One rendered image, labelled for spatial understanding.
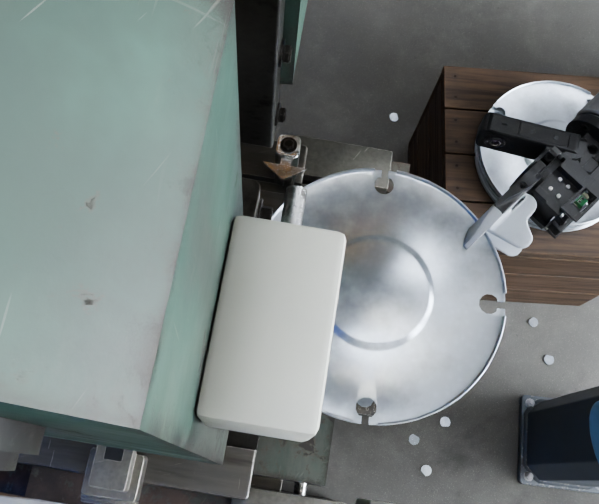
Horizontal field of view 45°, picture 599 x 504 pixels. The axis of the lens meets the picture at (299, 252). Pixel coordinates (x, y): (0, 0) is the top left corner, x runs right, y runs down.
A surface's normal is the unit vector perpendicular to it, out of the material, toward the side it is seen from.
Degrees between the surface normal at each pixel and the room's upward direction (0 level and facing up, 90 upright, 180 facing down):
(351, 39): 0
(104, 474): 0
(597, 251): 0
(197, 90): 45
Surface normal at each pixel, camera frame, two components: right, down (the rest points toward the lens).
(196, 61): 0.74, -0.09
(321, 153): 0.06, -0.30
